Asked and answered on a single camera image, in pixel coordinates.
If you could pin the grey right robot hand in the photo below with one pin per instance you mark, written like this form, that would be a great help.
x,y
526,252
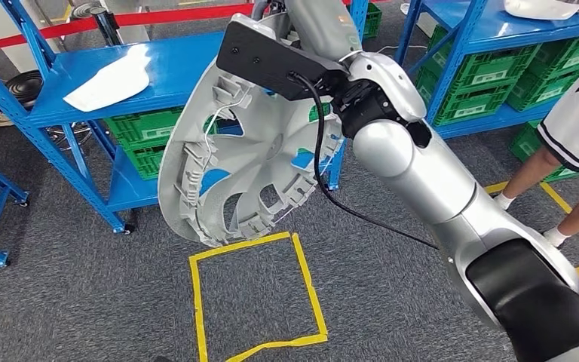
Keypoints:
x,y
324,25

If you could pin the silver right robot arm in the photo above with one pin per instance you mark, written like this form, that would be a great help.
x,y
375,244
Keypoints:
x,y
409,165

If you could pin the white plastic panel part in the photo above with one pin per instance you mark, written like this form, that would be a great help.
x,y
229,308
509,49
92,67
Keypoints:
x,y
539,9
109,82

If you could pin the red barrier belt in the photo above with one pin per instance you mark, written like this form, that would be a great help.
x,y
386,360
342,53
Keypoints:
x,y
169,16

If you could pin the black round stool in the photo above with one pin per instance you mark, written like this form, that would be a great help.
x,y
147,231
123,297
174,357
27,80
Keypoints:
x,y
85,10
25,87

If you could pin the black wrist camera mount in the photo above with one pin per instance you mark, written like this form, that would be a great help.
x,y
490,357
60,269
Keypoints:
x,y
269,60

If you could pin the black stanchion post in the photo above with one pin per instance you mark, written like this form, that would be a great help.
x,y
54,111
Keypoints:
x,y
104,25

